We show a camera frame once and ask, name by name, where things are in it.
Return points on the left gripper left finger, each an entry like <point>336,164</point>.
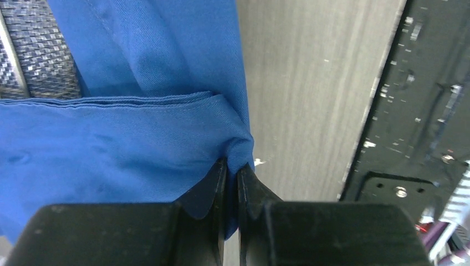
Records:
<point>201,224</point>

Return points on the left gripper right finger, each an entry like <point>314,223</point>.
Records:
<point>255,230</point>

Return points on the blue surgical drape cloth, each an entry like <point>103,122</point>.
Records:
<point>165,97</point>

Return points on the metal mesh instrument basket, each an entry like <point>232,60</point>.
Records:
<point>35,60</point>

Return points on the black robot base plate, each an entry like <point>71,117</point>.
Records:
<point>414,148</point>

